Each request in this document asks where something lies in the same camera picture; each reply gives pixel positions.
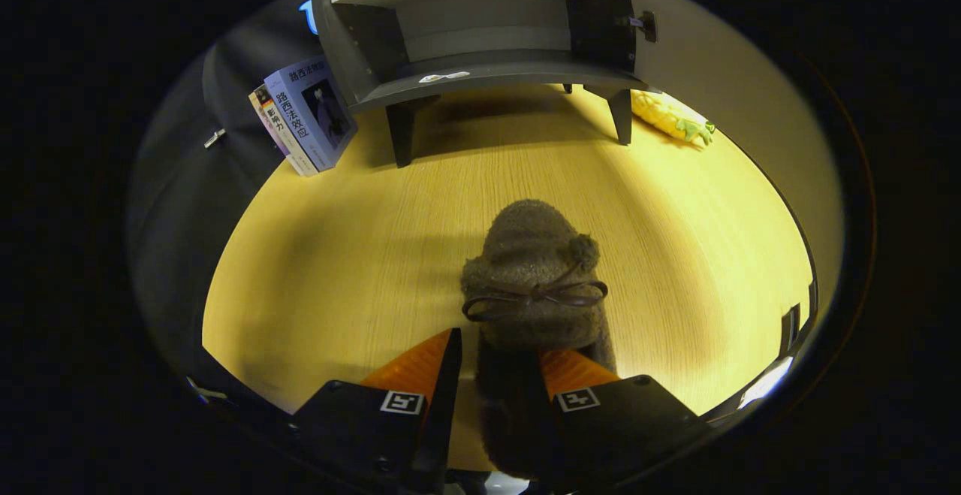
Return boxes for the grey shoe cabinet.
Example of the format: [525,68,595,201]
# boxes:
[312,0,661,170]

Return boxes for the grey-blue book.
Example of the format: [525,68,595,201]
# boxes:
[264,56,359,173]

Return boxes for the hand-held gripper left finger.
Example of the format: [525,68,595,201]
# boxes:
[288,327,464,494]

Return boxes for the black backdrop cloth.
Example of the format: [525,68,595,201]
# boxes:
[126,0,346,406]

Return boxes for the brown fuzzy shoe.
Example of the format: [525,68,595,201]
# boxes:
[459,198,618,481]

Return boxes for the yellow pineapple plush toy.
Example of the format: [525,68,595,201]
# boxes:
[631,89,715,146]

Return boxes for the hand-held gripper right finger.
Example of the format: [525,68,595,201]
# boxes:
[538,349,714,491]

